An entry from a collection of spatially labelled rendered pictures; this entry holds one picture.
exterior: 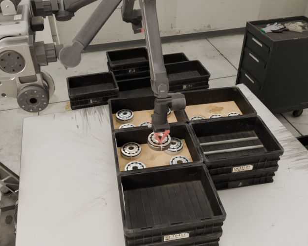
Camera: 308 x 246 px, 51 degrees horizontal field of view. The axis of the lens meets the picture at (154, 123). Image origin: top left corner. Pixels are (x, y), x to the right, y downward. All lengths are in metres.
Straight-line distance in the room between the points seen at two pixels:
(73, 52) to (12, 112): 2.47
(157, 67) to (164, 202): 0.59
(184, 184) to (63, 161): 0.71
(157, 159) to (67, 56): 0.71
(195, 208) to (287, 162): 0.70
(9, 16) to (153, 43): 0.58
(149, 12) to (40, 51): 0.42
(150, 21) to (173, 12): 3.43
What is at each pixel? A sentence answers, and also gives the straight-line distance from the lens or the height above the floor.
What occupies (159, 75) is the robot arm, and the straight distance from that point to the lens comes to 1.28.
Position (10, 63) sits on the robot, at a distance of 1.25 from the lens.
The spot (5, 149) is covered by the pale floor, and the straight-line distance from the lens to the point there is 3.20.
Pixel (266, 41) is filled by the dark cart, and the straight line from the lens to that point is 2.91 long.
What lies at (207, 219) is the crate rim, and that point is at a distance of 1.30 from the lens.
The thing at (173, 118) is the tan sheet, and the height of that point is 0.83.
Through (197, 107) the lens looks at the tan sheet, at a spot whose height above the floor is 0.83.
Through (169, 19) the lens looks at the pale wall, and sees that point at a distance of 4.72.
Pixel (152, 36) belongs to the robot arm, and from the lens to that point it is 1.28.
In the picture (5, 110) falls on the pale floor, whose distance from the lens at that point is 3.70.
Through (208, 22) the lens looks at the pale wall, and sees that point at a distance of 4.97.
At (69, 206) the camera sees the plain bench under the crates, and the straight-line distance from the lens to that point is 1.66.
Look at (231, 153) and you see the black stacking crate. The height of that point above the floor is 0.83.
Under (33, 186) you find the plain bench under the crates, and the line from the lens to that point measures 1.79.
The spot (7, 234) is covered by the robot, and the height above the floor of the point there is 0.24.
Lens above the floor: 1.98
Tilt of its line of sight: 38 degrees down
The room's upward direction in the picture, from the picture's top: straight up
